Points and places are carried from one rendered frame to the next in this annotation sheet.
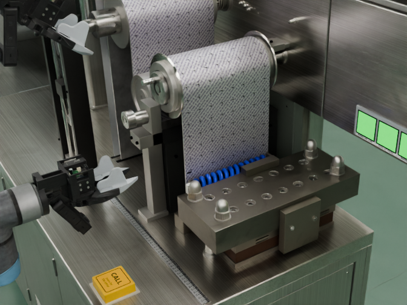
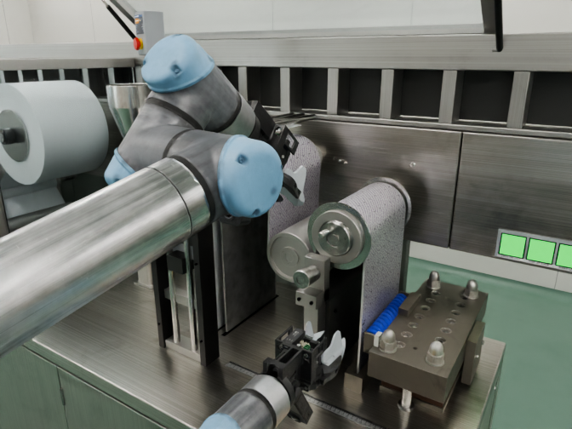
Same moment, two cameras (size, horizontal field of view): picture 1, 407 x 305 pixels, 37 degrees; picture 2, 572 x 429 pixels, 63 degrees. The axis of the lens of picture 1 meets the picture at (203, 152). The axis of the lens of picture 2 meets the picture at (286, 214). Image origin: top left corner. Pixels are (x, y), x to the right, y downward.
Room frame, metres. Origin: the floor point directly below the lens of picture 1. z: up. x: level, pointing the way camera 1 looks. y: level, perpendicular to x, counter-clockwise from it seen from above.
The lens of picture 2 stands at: (0.48, 0.59, 1.61)
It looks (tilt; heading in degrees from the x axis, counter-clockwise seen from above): 19 degrees down; 333
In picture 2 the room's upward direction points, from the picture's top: straight up
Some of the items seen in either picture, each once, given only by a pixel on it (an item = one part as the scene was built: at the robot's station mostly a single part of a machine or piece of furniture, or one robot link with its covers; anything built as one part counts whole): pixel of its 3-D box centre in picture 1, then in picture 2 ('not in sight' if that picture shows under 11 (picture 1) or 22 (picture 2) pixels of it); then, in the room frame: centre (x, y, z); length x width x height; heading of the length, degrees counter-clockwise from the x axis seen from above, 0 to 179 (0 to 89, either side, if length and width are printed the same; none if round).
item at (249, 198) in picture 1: (270, 195); (433, 329); (1.18, -0.15, 1.00); 0.40 x 0.16 x 0.06; 120
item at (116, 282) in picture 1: (113, 284); not in sight; (0.99, 0.20, 0.91); 0.07 x 0.07 x 0.02; 30
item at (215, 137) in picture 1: (227, 137); (382, 280); (1.26, -0.06, 1.11); 0.23 x 0.01 x 0.18; 120
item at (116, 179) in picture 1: (117, 178); (335, 345); (1.09, 0.18, 1.12); 0.09 x 0.03 x 0.06; 112
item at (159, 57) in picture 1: (166, 86); (338, 236); (1.25, 0.08, 1.25); 0.15 x 0.01 x 0.15; 30
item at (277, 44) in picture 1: (273, 43); not in sight; (1.40, -0.18, 1.28); 0.06 x 0.05 x 0.02; 120
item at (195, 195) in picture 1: (195, 189); (388, 339); (1.13, 0.02, 1.05); 0.04 x 0.04 x 0.04
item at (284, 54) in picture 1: (271, 57); not in sight; (1.40, -0.17, 1.25); 0.07 x 0.04 x 0.04; 120
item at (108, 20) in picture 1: (105, 22); not in sight; (1.45, 0.23, 1.33); 0.06 x 0.06 x 0.06; 30
